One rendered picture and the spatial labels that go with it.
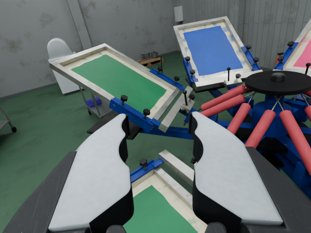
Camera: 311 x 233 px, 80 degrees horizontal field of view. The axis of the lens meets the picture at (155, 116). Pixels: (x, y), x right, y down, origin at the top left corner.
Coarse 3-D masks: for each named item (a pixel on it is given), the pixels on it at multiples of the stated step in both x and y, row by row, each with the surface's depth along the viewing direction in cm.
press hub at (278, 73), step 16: (256, 80) 102; (272, 80) 98; (288, 80) 95; (304, 80) 92; (272, 96) 100; (256, 112) 106; (240, 128) 117; (272, 128) 102; (272, 144) 101; (272, 160) 105
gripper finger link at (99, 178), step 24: (120, 120) 12; (96, 144) 10; (120, 144) 10; (72, 168) 8; (96, 168) 8; (120, 168) 8; (72, 192) 7; (96, 192) 7; (120, 192) 7; (72, 216) 6; (96, 216) 6; (120, 216) 7
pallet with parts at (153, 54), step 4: (152, 52) 727; (156, 52) 718; (144, 56) 722; (148, 56) 727; (152, 56) 734; (140, 60) 729; (148, 60) 707; (152, 60) 696; (156, 60) 687; (160, 60) 696; (144, 64) 711; (148, 64) 682; (152, 64) 691
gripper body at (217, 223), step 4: (208, 224) 6; (212, 224) 6; (216, 224) 6; (220, 224) 6; (108, 228) 6; (112, 228) 6; (116, 228) 6; (120, 228) 6; (208, 228) 6; (212, 228) 6; (216, 228) 6; (220, 228) 6; (224, 228) 6; (108, 232) 6; (112, 232) 6; (116, 232) 6; (120, 232) 6; (124, 232) 6; (208, 232) 6; (212, 232) 6; (216, 232) 6; (220, 232) 6; (224, 232) 6
